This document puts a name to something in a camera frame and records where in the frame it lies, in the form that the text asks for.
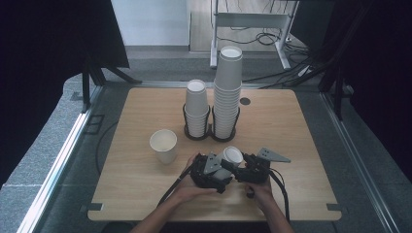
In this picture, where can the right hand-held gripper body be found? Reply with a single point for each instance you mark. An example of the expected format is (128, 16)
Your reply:
(257, 173)

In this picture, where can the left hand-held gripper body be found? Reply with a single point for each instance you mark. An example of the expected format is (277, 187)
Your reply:
(202, 176)

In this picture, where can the white paper cup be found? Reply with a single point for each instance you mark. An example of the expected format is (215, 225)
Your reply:
(232, 155)
(163, 145)

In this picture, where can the tall stack of paper cups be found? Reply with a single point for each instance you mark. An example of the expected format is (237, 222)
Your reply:
(227, 97)

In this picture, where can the short stack of paper cups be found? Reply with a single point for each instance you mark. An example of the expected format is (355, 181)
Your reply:
(196, 106)

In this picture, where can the person's left hand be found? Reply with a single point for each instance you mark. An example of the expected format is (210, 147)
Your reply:
(189, 191)

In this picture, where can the person's right hand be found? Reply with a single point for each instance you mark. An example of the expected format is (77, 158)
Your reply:
(262, 192)

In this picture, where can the white power strip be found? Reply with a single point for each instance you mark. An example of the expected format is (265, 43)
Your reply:
(304, 71)

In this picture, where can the black metal stand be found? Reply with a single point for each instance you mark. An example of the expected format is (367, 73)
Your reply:
(338, 90)
(85, 87)

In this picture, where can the black curtain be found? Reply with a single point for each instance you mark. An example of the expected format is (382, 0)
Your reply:
(379, 81)
(42, 64)

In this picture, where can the aluminium floor rail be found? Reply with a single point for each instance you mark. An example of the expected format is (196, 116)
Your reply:
(162, 84)
(359, 161)
(55, 168)

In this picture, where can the white metal desk frame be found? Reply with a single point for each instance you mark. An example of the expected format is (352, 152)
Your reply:
(249, 20)

